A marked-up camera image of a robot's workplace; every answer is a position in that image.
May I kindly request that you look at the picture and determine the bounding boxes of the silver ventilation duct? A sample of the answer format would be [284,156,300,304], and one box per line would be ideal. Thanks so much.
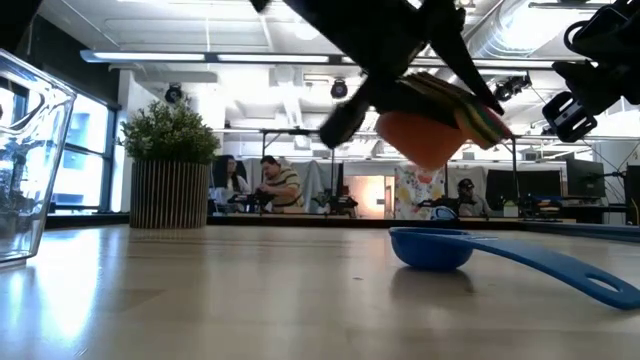
[449,0,596,106]

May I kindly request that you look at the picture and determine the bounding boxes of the blue and white object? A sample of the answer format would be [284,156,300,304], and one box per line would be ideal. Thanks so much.
[429,204,459,222]

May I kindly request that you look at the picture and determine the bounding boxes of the grey cloth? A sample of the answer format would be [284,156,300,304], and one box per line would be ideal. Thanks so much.
[297,159,331,214]

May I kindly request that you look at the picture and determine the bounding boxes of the long ceiling light bar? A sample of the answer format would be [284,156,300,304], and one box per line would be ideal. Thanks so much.
[79,49,596,71]

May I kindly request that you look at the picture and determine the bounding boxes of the clear plastic basket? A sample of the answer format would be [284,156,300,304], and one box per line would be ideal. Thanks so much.
[0,49,77,267]

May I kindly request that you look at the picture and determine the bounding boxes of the green measuring cup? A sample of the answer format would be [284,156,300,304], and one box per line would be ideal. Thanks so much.
[399,72,489,151]

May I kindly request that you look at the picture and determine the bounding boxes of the black background station frame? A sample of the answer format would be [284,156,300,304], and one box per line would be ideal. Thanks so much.
[443,132,521,214]
[259,128,337,214]

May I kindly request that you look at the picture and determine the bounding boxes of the yellow measuring cup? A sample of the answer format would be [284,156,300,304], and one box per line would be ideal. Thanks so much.
[414,74,496,150]

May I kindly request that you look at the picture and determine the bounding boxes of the blue measuring cup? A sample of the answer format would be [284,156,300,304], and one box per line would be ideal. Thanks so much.
[388,226,640,311]

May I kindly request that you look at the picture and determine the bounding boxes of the potted plant in ribbed pot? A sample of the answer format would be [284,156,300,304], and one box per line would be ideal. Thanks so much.
[121,98,222,230]

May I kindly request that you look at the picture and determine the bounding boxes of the black computer monitor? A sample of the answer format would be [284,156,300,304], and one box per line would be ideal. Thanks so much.
[566,158,607,199]
[624,164,640,226]

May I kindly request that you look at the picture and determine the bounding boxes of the red measuring cup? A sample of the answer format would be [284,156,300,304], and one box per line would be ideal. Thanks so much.
[439,94,515,144]

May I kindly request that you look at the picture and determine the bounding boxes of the large bright window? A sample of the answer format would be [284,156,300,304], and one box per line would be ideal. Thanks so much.
[49,92,119,214]

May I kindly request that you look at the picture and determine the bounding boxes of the teal measuring cup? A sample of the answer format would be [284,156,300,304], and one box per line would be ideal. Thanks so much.
[424,79,504,146]

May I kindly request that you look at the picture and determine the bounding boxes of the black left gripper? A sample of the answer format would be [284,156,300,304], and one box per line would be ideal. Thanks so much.
[249,0,505,150]

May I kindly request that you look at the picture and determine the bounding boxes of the wide black screen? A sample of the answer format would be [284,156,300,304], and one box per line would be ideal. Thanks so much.
[485,168,563,199]

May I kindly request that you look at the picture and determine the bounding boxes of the black aluminium table frame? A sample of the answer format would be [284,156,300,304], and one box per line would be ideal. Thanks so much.
[44,212,640,245]

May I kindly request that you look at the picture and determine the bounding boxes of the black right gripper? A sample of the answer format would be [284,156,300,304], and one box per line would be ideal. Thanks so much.
[542,0,640,144]

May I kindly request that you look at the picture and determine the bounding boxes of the floral cloth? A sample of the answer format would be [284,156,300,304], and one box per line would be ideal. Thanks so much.
[394,162,447,221]

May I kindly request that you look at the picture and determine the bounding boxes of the black track light cluster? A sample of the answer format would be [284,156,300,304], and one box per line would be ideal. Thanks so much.
[492,73,533,104]

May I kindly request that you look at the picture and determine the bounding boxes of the person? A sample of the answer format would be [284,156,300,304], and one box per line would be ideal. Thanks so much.
[256,154,305,214]
[455,178,495,218]
[218,155,252,196]

